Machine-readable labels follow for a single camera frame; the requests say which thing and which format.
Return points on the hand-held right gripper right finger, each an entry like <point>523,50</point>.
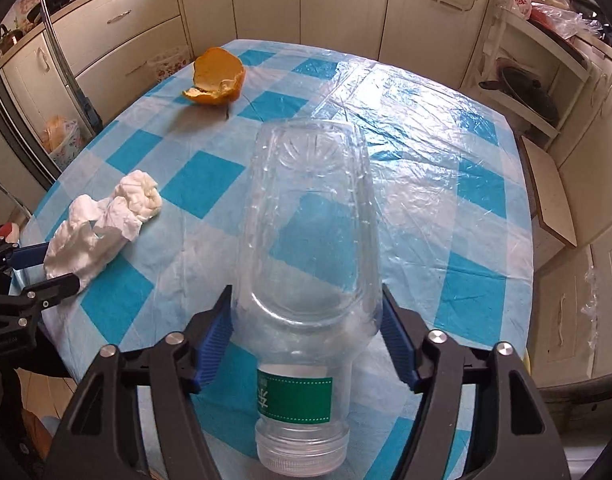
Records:
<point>398,342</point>

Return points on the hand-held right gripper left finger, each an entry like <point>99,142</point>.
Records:
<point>213,342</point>

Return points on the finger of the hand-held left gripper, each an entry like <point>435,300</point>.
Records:
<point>28,256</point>
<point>56,290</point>

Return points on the white tissue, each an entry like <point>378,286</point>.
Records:
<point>111,220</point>

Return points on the clear plastic bottle green label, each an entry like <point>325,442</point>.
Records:
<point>306,240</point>

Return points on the bin with orange bag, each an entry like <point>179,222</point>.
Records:
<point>62,140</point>

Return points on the yellow plastic stool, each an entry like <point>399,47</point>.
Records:
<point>527,362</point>

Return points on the blue checkered plastic tablecloth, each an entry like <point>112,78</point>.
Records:
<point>436,210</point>

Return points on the clear plastic film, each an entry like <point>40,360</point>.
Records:
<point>603,290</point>

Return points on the white wooden stool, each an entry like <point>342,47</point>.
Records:
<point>548,190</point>

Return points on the metal kettle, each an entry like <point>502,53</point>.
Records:
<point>8,40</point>

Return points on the patterned white waste basket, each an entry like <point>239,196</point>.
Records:
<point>170,64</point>

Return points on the large orange peel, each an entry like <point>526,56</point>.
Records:
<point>218,77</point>

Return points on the black frying pan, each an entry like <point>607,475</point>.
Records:
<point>523,90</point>

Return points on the white rolling cart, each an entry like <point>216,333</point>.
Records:
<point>546,55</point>

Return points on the white base kitchen cabinets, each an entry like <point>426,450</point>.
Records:
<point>296,5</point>

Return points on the clear plastic bag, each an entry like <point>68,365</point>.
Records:
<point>566,20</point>

